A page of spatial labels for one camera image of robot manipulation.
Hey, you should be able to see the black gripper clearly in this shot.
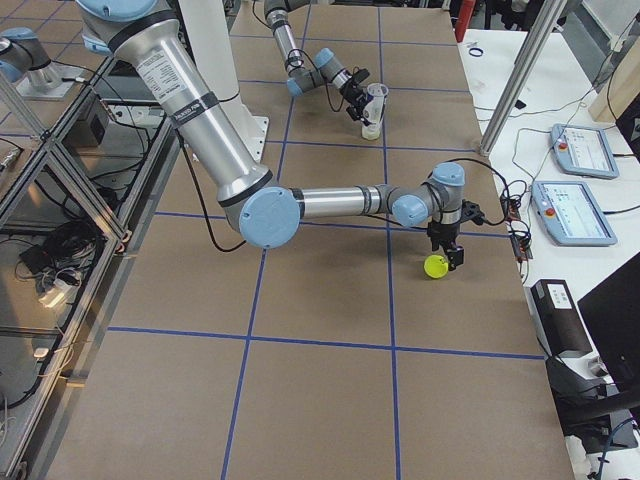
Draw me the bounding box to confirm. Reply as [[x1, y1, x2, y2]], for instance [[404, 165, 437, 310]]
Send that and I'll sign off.
[[340, 79, 375, 125], [427, 223, 465, 271]]

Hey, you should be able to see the clear tennis ball can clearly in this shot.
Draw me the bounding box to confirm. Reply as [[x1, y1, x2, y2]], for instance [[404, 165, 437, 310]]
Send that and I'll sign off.
[[364, 83, 389, 130]]

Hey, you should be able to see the yellow Wilson tennis ball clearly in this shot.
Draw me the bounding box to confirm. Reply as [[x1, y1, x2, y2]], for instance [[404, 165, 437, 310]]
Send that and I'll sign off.
[[361, 125, 381, 141]]

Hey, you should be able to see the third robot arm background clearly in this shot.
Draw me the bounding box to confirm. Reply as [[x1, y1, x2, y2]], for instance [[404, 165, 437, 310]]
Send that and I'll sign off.
[[1, 27, 71, 101]]

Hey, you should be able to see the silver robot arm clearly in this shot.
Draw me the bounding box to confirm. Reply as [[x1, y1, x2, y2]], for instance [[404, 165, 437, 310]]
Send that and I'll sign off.
[[78, 1, 465, 269], [264, 1, 386, 129]]

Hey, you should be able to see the near teach pendant tablet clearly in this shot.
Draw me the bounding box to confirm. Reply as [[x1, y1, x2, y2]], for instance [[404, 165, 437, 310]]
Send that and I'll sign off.
[[531, 181, 617, 247]]

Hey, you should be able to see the teach pendant tablet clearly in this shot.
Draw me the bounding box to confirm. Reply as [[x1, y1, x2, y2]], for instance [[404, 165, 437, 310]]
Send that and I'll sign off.
[[531, 181, 617, 247], [551, 123, 619, 180]]

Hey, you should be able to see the black box with label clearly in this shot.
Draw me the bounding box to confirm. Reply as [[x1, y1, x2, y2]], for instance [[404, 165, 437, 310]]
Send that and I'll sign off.
[[530, 279, 593, 358]]

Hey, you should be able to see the red cylinder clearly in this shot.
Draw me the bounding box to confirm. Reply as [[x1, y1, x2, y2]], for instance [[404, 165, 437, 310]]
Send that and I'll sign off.
[[454, 0, 476, 43]]

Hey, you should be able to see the black monitor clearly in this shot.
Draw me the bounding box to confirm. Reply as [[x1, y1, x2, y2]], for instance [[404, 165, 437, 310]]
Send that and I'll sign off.
[[578, 254, 639, 390]]

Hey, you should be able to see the far teach pendant tablet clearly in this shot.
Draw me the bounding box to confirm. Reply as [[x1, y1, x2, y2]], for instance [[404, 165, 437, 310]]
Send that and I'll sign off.
[[551, 123, 619, 180]]

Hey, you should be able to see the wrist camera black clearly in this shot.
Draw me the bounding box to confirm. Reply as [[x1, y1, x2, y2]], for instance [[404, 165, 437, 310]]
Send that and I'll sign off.
[[351, 68, 370, 84], [460, 199, 487, 226]]

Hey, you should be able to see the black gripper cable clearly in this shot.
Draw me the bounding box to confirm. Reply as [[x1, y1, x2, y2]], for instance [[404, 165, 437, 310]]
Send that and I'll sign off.
[[449, 157, 516, 226]]

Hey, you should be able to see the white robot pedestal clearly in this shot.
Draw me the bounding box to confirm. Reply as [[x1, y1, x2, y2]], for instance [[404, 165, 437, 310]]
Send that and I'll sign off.
[[178, 0, 269, 163]]

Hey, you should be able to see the aluminium frame post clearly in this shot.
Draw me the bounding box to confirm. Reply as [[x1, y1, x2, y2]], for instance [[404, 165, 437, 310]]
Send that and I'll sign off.
[[479, 0, 580, 157]]

